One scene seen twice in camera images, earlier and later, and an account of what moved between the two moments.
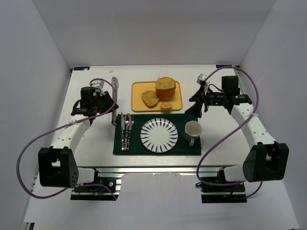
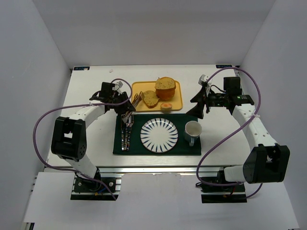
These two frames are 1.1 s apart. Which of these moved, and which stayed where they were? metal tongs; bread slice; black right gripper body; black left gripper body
Moved: metal tongs; black left gripper body
Stayed: bread slice; black right gripper body
